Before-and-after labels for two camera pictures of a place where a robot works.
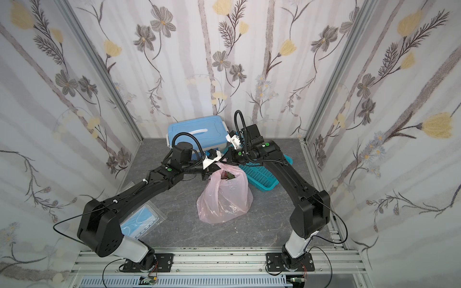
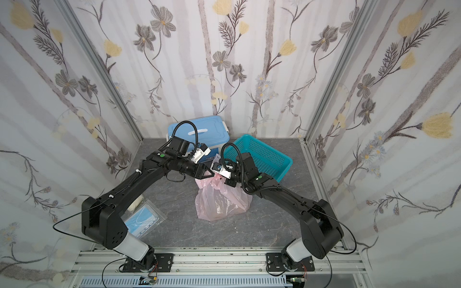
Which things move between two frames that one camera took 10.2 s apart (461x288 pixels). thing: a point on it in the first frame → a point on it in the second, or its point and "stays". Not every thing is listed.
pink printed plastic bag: (225, 194) stays
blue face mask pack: (140, 222) stays
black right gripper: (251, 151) → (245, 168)
